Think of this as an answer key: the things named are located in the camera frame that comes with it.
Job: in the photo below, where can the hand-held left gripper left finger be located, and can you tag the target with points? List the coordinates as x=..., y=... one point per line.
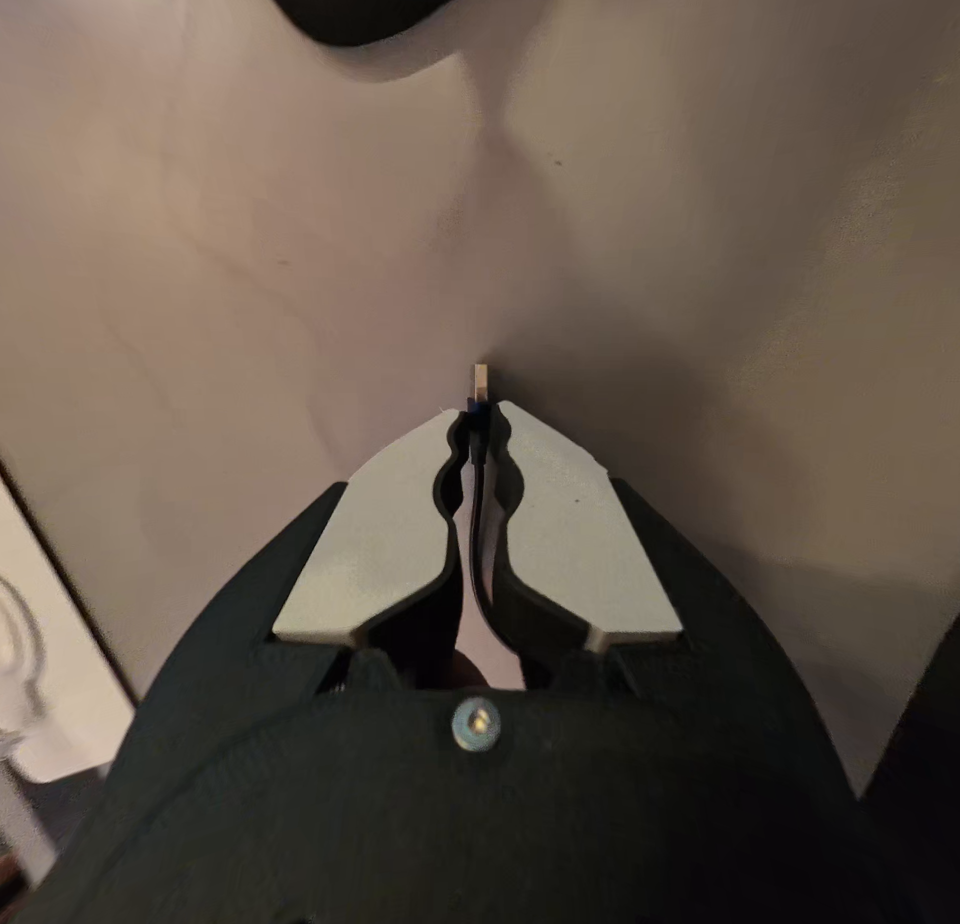
x=368, y=557

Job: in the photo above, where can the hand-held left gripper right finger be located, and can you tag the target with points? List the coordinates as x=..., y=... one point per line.
x=585, y=557

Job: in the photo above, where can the white document stand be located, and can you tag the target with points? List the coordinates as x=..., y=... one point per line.
x=45, y=669

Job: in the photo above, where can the black foam wrist rest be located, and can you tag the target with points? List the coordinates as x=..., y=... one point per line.
x=375, y=2

